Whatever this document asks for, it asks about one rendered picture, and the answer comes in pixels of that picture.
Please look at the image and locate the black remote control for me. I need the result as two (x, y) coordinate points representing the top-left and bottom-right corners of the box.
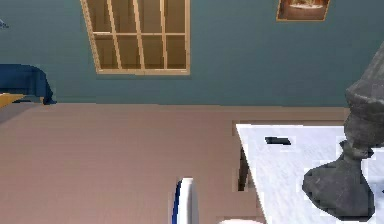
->
(264, 136), (292, 146)

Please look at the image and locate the wooden framed window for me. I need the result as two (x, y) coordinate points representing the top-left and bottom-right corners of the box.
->
(80, 0), (191, 76)

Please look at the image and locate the white and blue chair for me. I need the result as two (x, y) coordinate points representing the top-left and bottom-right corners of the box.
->
(171, 177), (200, 224)

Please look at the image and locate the white marble table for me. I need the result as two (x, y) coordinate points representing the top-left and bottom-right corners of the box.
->
(235, 123), (384, 224)

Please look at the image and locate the framed brown picture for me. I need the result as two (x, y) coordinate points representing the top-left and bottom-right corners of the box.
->
(276, 0), (331, 23)

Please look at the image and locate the blue bed cover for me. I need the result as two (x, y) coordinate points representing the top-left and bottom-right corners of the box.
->
(0, 63), (57, 106)

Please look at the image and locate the yellow wooden furniture corner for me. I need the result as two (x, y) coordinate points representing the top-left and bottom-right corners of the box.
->
(0, 93), (26, 110)

